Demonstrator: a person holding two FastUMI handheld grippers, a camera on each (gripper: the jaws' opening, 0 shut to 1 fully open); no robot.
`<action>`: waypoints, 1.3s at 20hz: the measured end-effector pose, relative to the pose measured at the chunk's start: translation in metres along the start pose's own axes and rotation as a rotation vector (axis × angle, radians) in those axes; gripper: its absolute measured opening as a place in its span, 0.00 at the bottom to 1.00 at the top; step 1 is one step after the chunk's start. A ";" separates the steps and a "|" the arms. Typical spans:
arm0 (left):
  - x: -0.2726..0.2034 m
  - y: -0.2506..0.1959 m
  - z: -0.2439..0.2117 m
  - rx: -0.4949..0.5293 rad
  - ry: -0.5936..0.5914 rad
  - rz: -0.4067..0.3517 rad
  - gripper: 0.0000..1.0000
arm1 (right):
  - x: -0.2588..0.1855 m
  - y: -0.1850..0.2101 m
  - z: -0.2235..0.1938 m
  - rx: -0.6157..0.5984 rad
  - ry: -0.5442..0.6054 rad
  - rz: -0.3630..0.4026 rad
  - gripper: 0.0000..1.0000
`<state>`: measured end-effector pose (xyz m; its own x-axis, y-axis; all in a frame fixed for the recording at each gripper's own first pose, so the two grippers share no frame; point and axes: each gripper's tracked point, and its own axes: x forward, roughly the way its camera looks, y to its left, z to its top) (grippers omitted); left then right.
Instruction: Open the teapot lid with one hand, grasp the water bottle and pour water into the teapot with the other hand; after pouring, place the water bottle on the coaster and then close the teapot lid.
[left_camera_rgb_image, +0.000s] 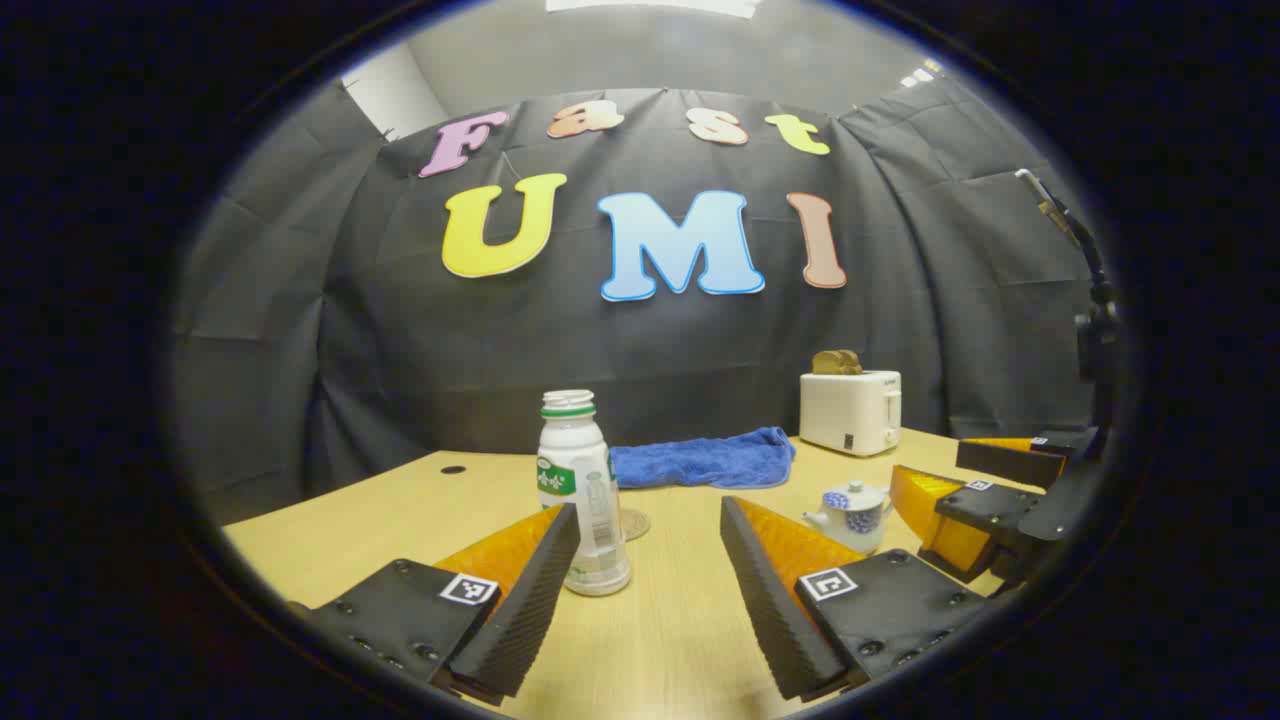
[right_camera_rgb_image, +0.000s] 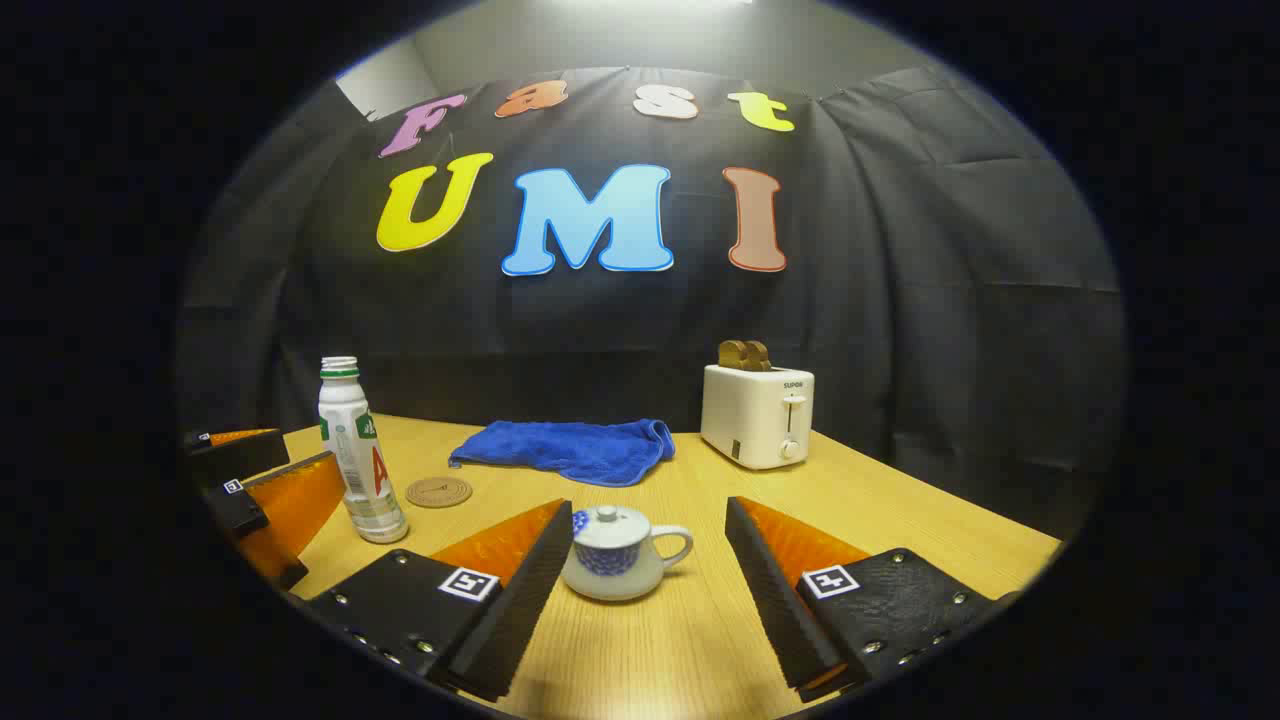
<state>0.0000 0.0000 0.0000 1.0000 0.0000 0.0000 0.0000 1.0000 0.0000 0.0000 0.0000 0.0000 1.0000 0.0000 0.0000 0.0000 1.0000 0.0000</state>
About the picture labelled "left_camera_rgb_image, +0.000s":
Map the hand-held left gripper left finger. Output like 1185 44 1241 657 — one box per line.
290 503 582 706

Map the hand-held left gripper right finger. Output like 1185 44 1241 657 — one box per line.
720 495 1001 703

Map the white blue-patterned teacup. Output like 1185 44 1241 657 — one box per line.
802 480 893 556

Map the white teacup lid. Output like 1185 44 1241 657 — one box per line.
822 481 886 513

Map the white plastic water bottle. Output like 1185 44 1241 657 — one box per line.
537 390 632 598

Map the blue towel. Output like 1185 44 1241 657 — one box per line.
609 427 797 491

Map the white toaster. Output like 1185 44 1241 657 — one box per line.
799 370 903 458

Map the black backdrop cloth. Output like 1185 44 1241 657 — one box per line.
170 75 1111 501

